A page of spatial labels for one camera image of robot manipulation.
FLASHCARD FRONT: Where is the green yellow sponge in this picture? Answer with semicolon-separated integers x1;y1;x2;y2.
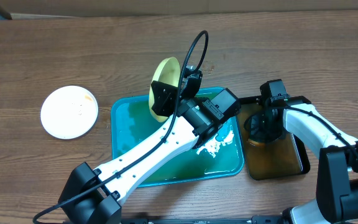
247;139;266;147

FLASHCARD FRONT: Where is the light green plate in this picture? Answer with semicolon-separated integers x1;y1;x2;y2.
149;57;180;123

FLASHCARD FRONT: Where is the white plate with sauce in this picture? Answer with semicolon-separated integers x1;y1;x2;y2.
40;85;99;139

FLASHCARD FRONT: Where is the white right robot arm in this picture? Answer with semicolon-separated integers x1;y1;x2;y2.
244;96;358;223

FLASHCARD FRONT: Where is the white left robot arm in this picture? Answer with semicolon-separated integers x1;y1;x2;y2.
58;68;226;223

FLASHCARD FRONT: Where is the black water tray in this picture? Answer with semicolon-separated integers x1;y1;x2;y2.
237;96;310;180

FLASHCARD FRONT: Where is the teal serving tray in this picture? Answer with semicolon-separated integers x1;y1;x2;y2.
111;95;245;187

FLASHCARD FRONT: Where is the cardboard backdrop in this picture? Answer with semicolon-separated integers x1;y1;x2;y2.
0;0;358;17

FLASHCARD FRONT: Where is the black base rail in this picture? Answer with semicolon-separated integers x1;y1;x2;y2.
121;215;293;224

